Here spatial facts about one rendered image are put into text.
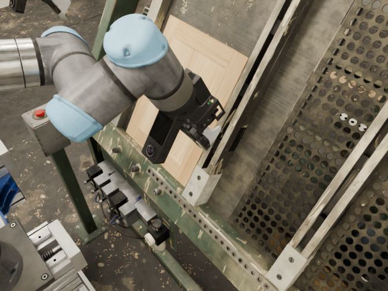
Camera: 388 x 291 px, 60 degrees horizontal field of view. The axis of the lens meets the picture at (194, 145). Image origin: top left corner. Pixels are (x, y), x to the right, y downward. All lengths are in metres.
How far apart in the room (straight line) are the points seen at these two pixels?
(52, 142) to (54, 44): 1.00
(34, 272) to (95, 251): 1.19
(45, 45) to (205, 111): 0.28
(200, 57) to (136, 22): 0.70
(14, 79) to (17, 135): 2.38
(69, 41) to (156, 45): 0.18
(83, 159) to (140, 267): 0.94
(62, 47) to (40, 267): 0.58
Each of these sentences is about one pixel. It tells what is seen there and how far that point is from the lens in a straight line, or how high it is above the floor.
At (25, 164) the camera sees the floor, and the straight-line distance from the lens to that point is 2.71.
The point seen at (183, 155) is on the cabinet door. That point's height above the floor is 0.97.
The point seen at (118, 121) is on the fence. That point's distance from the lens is 1.40.
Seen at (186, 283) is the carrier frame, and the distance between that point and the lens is 1.79.
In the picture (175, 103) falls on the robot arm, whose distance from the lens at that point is 0.53.
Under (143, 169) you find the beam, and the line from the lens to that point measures 1.29.
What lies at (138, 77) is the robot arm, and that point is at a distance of 0.46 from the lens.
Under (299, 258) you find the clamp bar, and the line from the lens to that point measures 0.96.
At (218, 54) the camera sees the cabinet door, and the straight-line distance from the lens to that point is 1.11.
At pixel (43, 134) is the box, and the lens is 1.51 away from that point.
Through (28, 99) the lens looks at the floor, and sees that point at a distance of 3.28.
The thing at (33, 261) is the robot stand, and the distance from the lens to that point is 0.98.
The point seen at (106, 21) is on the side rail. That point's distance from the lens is 1.50.
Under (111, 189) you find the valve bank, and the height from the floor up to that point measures 0.76.
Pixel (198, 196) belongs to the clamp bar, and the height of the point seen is 0.96.
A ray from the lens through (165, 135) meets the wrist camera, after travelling 0.59.
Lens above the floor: 1.85
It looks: 47 degrees down
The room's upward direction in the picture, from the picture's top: straight up
